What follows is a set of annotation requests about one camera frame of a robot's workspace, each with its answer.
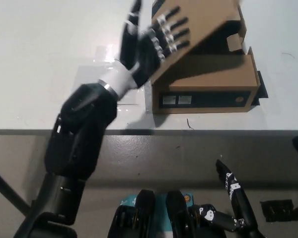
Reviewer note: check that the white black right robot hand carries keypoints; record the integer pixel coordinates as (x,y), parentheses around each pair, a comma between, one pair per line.
(236,193)

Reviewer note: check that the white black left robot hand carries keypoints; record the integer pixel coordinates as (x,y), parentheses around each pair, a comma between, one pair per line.
(141,57)

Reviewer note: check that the brown cardboard storage box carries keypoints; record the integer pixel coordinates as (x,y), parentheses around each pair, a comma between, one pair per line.
(208,72)

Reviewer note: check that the black floor tape patch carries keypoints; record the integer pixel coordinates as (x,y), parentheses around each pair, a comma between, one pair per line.
(278,210)

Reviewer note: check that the clear plastic sheet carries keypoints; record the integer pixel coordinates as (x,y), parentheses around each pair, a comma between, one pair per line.
(94,74)

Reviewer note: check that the small cardboard insert piece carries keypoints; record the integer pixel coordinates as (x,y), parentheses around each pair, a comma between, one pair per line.
(234,42)

